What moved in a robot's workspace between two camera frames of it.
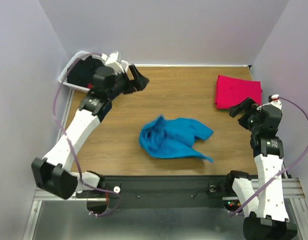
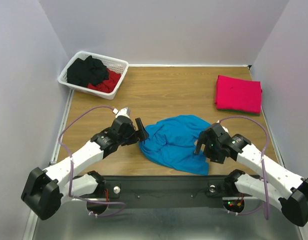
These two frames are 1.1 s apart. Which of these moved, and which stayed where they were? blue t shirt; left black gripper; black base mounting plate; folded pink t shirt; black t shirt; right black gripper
Moved: right black gripper; blue t shirt; left black gripper
Stayed: folded pink t shirt; black base mounting plate; black t shirt
